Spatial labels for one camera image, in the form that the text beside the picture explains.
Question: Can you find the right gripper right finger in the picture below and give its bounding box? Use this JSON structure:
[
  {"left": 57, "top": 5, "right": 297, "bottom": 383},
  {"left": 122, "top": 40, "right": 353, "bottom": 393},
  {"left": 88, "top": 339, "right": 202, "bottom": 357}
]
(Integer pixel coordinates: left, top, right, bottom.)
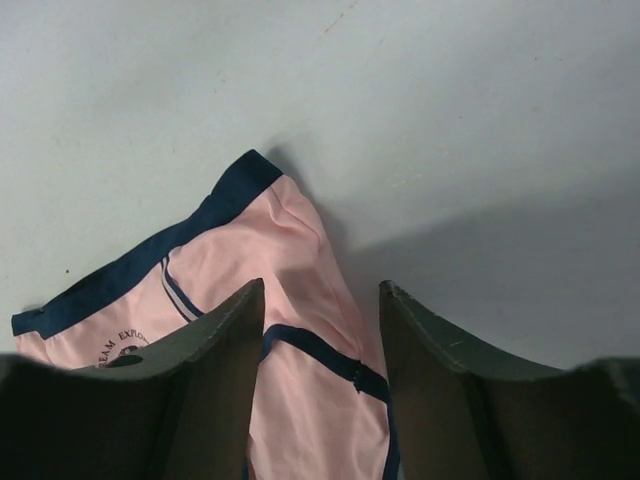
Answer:
[{"left": 379, "top": 281, "right": 639, "bottom": 479}]

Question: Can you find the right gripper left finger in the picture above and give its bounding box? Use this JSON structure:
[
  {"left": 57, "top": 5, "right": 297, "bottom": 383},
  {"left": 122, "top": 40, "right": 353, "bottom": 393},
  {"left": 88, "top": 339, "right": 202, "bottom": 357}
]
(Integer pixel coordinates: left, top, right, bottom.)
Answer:
[{"left": 1, "top": 279, "right": 264, "bottom": 479}]

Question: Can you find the pink underwear navy trim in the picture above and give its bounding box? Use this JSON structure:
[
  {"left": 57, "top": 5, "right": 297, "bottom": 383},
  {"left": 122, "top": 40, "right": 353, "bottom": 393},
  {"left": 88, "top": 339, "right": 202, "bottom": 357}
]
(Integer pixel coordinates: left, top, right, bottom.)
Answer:
[{"left": 11, "top": 150, "right": 400, "bottom": 479}]

